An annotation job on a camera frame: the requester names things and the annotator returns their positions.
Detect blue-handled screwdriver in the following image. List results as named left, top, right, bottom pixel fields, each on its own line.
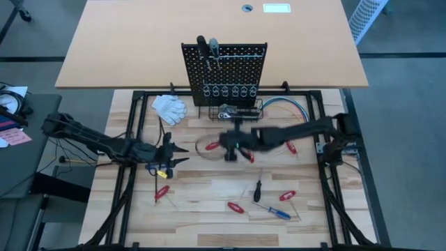
left=252, top=201, right=292, bottom=222

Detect white desk plate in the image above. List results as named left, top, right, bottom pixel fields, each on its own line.
left=262, top=3, right=291, bottom=14

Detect white paper sheet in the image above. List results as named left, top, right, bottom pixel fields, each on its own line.
left=0, top=86, right=29, bottom=116

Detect blue T-handle hex key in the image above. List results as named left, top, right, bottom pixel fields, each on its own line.
left=145, top=162, right=169, bottom=204

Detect white cable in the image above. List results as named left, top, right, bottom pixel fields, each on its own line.
left=263, top=99, right=308, bottom=122

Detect black aluminium rig frame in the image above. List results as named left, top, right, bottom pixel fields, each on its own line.
left=78, top=82, right=393, bottom=251

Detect black perforated peg board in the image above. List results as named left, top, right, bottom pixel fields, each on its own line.
left=180, top=42, right=269, bottom=108

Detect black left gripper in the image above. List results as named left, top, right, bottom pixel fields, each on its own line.
left=155, top=132, right=190, bottom=179

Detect silver ring holder rail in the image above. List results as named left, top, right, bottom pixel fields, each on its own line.
left=201, top=80, right=259, bottom=99

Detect silver tool holder rail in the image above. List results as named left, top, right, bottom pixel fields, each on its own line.
left=198, top=48, right=266, bottom=61

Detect silver ratchet wrench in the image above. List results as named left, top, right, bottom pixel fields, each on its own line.
left=217, top=104, right=262, bottom=121

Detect white work glove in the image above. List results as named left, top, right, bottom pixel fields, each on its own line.
left=151, top=93, right=188, bottom=126

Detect yellow-handled mallet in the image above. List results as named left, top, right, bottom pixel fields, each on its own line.
left=58, top=155, right=98, bottom=165

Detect black chair base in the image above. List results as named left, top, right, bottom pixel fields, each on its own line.
left=0, top=0, right=32, bottom=45

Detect light wooden desk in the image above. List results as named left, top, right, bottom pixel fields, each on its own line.
left=54, top=0, right=369, bottom=90

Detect black-handled screwdriver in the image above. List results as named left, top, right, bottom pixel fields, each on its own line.
left=253, top=179, right=263, bottom=204

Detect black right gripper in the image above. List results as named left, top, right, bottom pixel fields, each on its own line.
left=219, top=117, right=257, bottom=162

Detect black headphones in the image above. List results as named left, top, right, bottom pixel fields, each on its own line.
left=0, top=89, right=34, bottom=127

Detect dark grey side table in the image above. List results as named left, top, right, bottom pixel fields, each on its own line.
left=0, top=93, right=63, bottom=199

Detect black wire basket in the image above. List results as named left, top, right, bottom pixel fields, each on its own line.
left=208, top=99, right=265, bottom=123

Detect pink paper note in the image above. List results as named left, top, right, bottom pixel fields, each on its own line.
left=0, top=127, right=33, bottom=147

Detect white perforated computer case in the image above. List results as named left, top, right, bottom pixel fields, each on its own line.
left=348, top=0, right=390, bottom=45

